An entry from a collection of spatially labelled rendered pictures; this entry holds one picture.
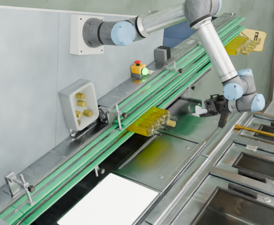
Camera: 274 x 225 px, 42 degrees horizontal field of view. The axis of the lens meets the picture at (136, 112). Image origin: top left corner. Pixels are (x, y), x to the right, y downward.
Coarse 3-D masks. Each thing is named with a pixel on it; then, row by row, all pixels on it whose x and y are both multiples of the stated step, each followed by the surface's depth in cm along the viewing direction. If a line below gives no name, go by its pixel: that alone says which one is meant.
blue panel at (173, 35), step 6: (180, 24) 316; (186, 24) 314; (168, 30) 305; (174, 30) 303; (180, 30) 302; (186, 30) 300; (192, 30) 298; (168, 36) 293; (174, 36) 291; (180, 36) 290; (186, 36) 288; (168, 42) 281; (174, 42) 279; (180, 42) 278
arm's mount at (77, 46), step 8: (72, 16) 177; (80, 16) 177; (88, 16) 181; (96, 16) 186; (72, 24) 178; (80, 24) 177; (72, 32) 179; (80, 32) 178; (72, 40) 180; (80, 40) 179; (72, 48) 181; (80, 48) 180; (88, 48) 184; (96, 48) 189
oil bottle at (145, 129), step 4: (136, 120) 208; (132, 124) 205; (136, 124) 205; (140, 124) 204; (144, 124) 204; (148, 124) 203; (128, 128) 209; (132, 128) 206; (136, 128) 204; (140, 128) 202; (144, 128) 201; (148, 128) 200; (152, 128) 201; (136, 132) 206; (140, 132) 204; (144, 132) 202; (148, 132) 200; (148, 136) 202
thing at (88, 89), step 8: (80, 88) 183; (88, 88) 192; (72, 96) 179; (88, 96) 195; (72, 104) 180; (88, 104) 198; (96, 104) 195; (96, 112) 198; (80, 120) 196; (88, 120) 196; (80, 128) 190
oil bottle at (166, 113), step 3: (150, 108) 218; (153, 108) 218; (156, 108) 217; (159, 108) 217; (153, 111) 215; (156, 111) 215; (159, 111) 214; (162, 111) 214; (165, 111) 214; (168, 111) 214; (162, 114) 212; (165, 114) 211; (168, 114) 212; (165, 117) 212; (168, 117) 212
